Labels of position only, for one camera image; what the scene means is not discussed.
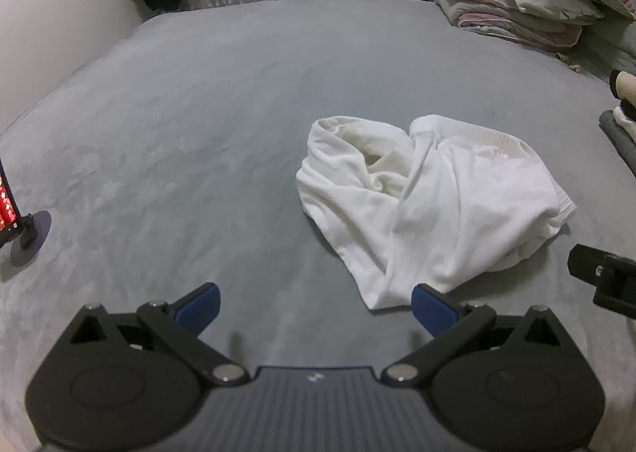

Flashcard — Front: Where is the folded beige garment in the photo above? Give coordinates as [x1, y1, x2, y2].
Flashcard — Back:
[610, 70, 636, 102]

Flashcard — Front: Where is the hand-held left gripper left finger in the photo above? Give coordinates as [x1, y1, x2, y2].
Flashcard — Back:
[70, 283, 249, 386]

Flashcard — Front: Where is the white long-sleeve shirt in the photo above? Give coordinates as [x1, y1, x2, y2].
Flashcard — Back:
[295, 114, 577, 311]

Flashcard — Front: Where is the folded white garment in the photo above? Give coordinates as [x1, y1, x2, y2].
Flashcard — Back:
[612, 106, 636, 141]

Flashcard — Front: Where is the folded grey garment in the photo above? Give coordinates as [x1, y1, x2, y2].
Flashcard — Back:
[599, 109, 636, 175]

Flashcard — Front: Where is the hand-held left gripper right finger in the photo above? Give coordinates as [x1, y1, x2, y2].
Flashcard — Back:
[380, 283, 564, 388]

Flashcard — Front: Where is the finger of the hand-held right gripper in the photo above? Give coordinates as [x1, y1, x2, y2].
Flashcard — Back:
[568, 243, 636, 284]

